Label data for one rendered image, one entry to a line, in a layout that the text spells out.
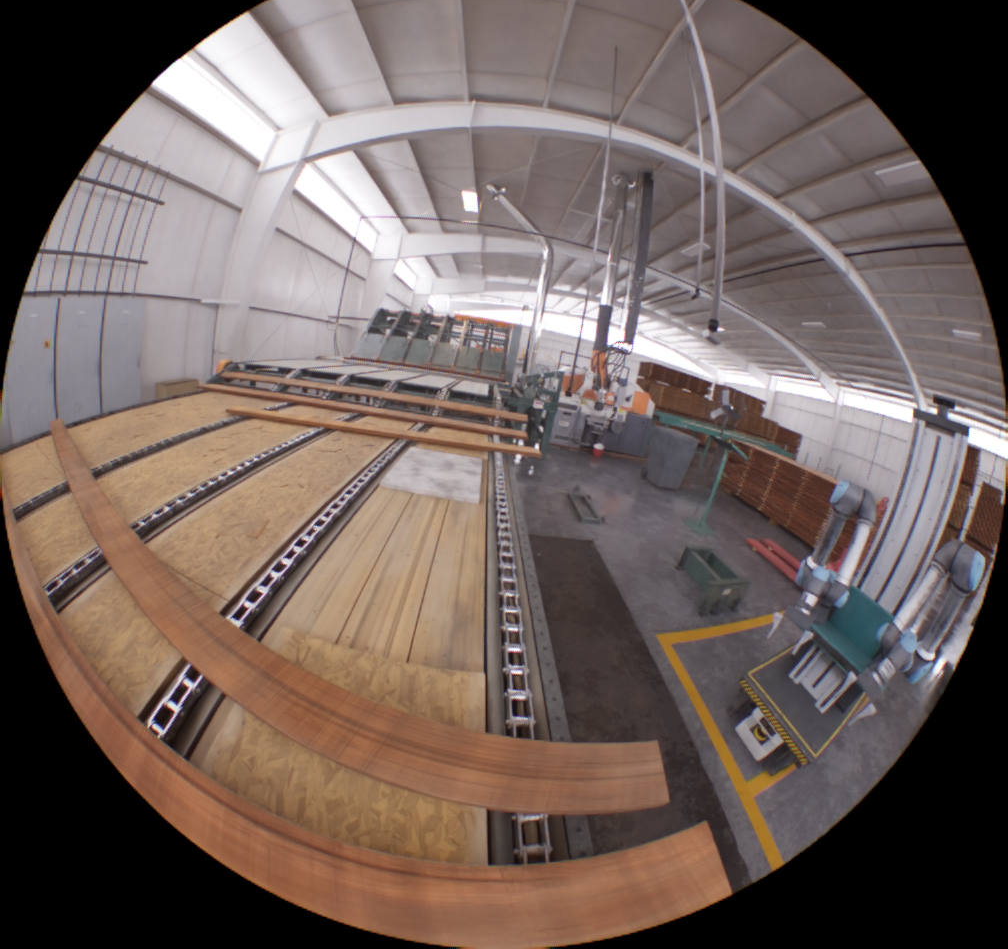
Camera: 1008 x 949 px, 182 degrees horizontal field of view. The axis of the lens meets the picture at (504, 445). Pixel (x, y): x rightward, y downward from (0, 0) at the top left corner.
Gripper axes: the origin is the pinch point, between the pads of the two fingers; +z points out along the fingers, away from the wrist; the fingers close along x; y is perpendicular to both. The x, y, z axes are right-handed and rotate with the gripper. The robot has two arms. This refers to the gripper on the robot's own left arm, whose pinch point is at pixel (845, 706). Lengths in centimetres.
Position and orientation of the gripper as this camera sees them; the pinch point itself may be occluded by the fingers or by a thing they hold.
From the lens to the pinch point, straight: 143.1
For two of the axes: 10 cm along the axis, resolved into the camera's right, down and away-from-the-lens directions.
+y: -8.3, -5.2, -2.0
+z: -5.6, 7.7, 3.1
